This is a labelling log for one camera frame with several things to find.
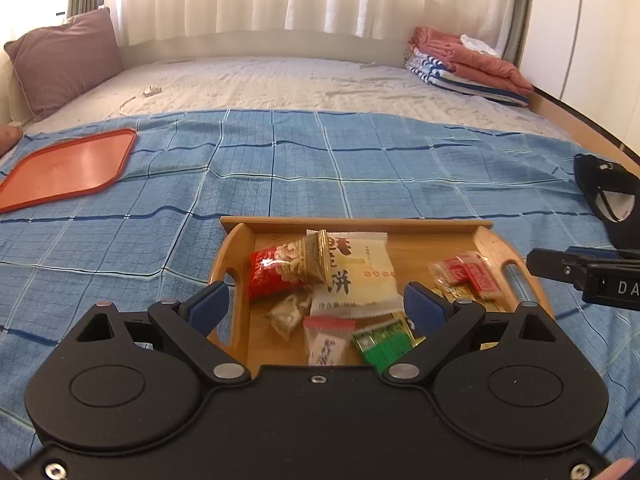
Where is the wooden bed frame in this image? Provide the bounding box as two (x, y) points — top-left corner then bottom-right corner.
(530, 85), (640, 176)

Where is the beige bed headboard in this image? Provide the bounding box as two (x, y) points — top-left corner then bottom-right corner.
(120, 30), (411, 68)

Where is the white pastry packet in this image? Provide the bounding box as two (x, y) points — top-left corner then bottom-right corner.
(306, 230), (403, 317)

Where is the purple pillow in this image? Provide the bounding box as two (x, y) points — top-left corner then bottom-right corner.
(4, 7), (124, 122)

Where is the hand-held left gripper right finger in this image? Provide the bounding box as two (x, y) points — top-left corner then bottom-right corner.
(382, 281), (558, 387)

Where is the red gold peanut packet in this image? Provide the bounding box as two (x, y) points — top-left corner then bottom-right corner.
(248, 230), (331, 302)

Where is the white folded cloth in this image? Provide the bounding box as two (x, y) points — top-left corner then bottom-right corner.
(460, 34), (501, 57)

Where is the red snack packet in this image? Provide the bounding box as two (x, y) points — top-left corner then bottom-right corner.
(462, 259), (501, 300)
(431, 257), (473, 288)

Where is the clear candy packet red top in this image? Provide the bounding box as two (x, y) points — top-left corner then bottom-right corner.
(302, 316), (357, 367)

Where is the red plastic tray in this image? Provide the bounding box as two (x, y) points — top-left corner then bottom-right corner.
(0, 128), (138, 214)

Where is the wooden tray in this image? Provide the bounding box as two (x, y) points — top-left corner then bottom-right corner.
(207, 216), (556, 381)

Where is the brown plush toy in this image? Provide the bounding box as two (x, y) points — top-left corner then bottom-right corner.
(0, 125), (23, 158)

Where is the white charger cable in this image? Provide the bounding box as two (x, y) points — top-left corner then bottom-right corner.
(118, 85), (163, 116)

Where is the green snack packet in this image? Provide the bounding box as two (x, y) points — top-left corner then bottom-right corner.
(352, 317), (426, 366)

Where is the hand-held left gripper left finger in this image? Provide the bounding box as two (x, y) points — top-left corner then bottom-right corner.
(75, 280), (251, 387)

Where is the folded clothes stack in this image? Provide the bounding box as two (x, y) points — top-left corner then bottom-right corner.
(407, 26), (532, 93)

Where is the black cap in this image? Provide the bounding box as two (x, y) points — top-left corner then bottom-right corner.
(574, 154), (640, 251)

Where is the blue striped folded blanket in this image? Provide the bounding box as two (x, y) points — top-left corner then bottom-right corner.
(404, 50), (531, 107)

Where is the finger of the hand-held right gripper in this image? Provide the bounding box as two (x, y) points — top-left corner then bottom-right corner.
(527, 248), (593, 290)
(567, 246), (640, 262)

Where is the beige quilted mattress pad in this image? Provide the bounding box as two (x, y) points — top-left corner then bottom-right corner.
(25, 55), (596, 146)

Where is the blue checked bed sheet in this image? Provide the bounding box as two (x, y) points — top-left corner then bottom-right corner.
(0, 109), (640, 461)

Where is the clear nut bar packet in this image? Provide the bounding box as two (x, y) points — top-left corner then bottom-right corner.
(266, 294), (313, 341)

